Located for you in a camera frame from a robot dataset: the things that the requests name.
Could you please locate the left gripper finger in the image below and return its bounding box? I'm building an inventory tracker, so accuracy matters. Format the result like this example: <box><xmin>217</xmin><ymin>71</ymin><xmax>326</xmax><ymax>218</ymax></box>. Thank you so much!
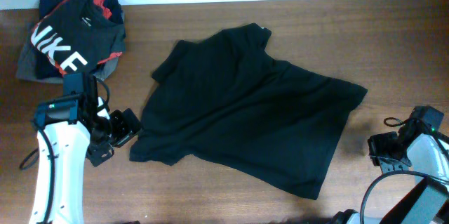
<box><xmin>86</xmin><ymin>143</ymin><xmax>114</xmax><ymax>167</ymax></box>
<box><xmin>109</xmin><ymin>108</ymin><xmax>142</xmax><ymax>147</ymax></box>

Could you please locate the black t-shirt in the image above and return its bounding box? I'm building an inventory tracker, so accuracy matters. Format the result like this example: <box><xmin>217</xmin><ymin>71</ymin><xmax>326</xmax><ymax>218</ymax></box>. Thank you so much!
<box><xmin>130</xmin><ymin>23</ymin><xmax>367</xmax><ymax>199</ymax></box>

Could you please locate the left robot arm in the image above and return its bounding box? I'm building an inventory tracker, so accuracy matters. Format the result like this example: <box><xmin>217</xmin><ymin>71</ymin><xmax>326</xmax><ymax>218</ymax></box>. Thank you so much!
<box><xmin>29</xmin><ymin>72</ymin><xmax>142</xmax><ymax>223</ymax></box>

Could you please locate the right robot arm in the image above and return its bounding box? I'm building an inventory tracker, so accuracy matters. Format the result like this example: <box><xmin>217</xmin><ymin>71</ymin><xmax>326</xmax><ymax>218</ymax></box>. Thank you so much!
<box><xmin>329</xmin><ymin>105</ymin><xmax>448</xmax><ymax>224</ymax></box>

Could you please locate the navy folded shirt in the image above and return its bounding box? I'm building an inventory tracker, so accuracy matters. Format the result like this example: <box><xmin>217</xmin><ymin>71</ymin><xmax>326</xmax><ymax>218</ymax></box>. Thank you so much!
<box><xmin>35</xmin><ymin>0</ymin><xmax>124</xmax><ymax>79</ymax></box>

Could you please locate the grey folded shirt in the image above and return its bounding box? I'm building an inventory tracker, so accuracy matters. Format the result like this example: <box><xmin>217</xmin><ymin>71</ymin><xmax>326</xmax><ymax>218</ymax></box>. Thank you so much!
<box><xmin>16</xmin><ymin>10</ymin><xmax>126</xmax><ymax>84</ymax></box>

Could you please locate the black Nike folded shirt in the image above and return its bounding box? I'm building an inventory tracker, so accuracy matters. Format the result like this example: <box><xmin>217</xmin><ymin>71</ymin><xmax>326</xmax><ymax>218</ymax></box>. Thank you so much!
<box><xmin>29</xmin><ymin>0</ymin><xmax>127</xmax><ymax>77</ymax></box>

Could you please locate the red folded shirt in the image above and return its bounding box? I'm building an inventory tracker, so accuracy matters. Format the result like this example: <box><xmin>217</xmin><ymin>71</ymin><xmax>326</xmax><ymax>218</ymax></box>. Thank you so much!
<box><xmin>30</xmin><ymin>0</ymin><xmax>123</xmax><ymax>77</ymax></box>

